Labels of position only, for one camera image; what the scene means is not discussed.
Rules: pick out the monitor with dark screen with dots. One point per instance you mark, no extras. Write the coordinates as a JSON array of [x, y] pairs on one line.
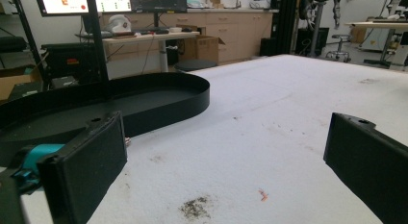
[[158, 1]]

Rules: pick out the small white bowl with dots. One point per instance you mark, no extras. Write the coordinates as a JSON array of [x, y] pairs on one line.
[[175, 29]]

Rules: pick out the black oval metal tray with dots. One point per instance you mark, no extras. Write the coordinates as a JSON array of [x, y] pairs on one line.
[[154, 102]]

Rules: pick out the black keyboard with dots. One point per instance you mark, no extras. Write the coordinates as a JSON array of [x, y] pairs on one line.
[[154, 31]]

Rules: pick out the monitor with white screen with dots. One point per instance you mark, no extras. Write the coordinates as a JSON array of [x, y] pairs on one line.
[[64, 3]]

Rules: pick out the black computer tower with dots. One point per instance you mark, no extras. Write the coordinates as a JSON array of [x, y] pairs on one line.
[[268, 46]]

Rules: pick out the teal and black tool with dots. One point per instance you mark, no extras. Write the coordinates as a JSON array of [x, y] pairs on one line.
[[38, 156]]

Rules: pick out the white felt table cover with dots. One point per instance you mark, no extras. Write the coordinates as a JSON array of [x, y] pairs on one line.
[[272, 121]]

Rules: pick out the black metal rack post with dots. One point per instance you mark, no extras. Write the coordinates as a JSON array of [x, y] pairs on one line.
[[287, 22]]

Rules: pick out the flat cardboard box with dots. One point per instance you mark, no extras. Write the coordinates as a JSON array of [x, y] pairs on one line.
[[16, 81]]

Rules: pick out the wooden table on stand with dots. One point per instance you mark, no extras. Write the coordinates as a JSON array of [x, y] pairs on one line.
[[378, 25]]

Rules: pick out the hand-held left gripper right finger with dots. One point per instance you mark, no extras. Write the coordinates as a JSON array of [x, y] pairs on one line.
[[372, 160]]

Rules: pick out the light wooden desk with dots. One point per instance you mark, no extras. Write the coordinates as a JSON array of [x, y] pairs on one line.
[[150, 37]]

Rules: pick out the grey metal stand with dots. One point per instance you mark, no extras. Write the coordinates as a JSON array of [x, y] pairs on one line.
[[316, 28]]

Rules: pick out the white helmet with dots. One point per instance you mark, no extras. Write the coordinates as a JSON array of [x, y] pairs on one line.
[[119, 23]]

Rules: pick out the small orange scrap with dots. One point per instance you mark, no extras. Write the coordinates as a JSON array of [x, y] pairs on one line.
[[263, 194]]

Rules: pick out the chrome stool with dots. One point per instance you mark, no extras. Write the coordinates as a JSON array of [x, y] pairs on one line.
[[339, 49]]

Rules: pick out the light wooden cabinets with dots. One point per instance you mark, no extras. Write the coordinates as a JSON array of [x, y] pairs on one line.
[[237, 28]]

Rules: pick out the black metal stand pole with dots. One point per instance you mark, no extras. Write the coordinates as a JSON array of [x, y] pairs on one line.
[[96, 41]]

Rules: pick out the thin black stand pole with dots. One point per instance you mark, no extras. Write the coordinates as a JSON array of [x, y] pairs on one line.
[[30, 41]]

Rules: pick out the black equipment case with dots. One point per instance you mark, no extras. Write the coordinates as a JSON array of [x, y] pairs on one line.
[[69, 62]]

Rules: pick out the patch of dark crumbs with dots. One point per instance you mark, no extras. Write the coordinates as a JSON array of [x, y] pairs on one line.
[[195, 208]]

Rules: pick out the open cardboard box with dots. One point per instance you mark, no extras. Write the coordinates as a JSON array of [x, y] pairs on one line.
[[205, 48]]

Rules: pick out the monitor with pale screen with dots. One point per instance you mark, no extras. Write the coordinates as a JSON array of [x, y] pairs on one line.
[[112, 2]]

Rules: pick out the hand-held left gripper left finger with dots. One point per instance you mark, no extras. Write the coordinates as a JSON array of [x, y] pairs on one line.
[[89, 160]]

